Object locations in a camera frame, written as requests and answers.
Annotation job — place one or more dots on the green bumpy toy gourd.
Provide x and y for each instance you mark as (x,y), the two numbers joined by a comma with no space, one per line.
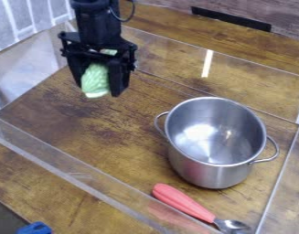
(94,81)

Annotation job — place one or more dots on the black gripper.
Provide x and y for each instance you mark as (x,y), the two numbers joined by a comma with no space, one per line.
(98,42)

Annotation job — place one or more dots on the silver metal pot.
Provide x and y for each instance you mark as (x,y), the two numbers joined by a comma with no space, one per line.
(215,138)

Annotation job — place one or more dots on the clear acrylic enclosure wall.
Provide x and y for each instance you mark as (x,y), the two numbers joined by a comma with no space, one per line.
(80,158)

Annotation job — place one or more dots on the red handled metal spoon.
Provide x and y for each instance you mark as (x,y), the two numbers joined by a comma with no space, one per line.
(178,200)

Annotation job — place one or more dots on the black strip on wall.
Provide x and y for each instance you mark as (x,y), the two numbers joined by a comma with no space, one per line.
(231,19)

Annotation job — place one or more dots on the blue object at edge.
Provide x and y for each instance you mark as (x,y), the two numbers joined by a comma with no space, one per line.
(35,228)

